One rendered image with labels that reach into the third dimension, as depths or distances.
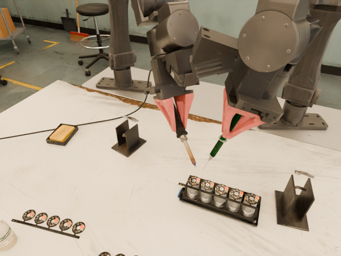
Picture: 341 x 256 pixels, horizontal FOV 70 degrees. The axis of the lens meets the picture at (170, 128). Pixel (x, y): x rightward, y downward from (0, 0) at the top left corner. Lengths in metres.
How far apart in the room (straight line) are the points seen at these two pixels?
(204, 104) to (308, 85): 0.31
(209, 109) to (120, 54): 0.34
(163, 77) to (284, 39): 0.26
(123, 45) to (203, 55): 0.52
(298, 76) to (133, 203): 0.49
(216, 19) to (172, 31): 2.73
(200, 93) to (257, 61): 0.63
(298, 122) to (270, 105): 0.44
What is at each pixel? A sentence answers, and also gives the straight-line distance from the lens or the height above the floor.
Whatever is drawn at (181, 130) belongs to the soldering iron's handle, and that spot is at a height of 0.88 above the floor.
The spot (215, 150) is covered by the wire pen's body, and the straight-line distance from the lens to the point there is 0.45.
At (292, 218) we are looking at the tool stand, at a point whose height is 0.75.
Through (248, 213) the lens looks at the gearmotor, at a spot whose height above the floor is 0.78.
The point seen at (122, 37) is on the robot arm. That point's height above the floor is 0.95.
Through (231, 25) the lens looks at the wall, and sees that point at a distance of 3.12.
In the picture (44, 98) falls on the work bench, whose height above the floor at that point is 0.75.
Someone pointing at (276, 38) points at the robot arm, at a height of 1.12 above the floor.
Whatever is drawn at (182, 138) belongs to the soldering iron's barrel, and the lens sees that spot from 0.50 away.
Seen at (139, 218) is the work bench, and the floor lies 0.75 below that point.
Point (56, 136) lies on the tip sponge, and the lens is 0.73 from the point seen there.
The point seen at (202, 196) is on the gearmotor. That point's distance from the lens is 0.51.
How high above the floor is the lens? 1.20
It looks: 38 degrees down
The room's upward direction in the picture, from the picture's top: straight up
